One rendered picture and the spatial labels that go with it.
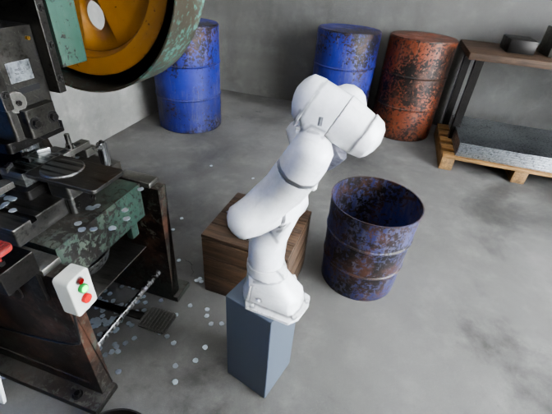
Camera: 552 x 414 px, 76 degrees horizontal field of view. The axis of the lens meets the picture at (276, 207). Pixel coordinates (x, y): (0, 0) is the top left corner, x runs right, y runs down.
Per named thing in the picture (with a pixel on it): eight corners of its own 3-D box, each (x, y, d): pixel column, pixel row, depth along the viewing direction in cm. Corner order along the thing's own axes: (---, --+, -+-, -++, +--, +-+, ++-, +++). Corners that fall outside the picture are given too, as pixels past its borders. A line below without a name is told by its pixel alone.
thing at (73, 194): (131, 204, 119) (124, 167, 112) (103, 227, 108) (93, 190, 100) (70, 187, 125) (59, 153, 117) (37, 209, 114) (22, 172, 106)
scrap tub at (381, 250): (397, 258, 203) (423, 186, 175) (395, 315, 169) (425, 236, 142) (325, 240, 212) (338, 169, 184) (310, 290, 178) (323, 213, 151)
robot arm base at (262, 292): (318, 294, 118) (324, 264, 110) (287, 334, 105) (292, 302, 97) (263, 265, 127) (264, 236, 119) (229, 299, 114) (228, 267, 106)
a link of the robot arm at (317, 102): (308, 198, 80) (350, 150, 66) (248, 154, 80) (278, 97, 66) (338, 151, 92) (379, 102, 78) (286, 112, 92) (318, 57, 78)
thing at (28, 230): (123, 174, 135) (121, 160, 132) (20, 248, 99) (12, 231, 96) (58, 159, 141) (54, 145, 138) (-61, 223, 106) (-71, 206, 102)
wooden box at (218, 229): (304, 262, 195) (311, 210, 175) (281, 315, 165) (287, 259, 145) (237, 242, 204) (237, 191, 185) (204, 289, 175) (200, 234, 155)
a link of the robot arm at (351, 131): (358, 46, 78) (418, 91, 78) (329, 92, 95) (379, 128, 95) (312, 105, 72) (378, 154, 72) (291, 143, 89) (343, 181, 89)
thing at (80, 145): (98, 151, 136) (92, 126, 131) (64, 171, 123) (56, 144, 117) (85, 148, 138) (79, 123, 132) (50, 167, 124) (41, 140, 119)
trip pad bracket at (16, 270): (54, 299, 101) (31, 247, 90) (25, 326, 93) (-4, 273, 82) (37, 293, 102) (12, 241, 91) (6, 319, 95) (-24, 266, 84)
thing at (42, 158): (65, 165, 120) (61, 154, 118) (26, 187, 108) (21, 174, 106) (43, 160, 122) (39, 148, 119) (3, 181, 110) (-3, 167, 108)
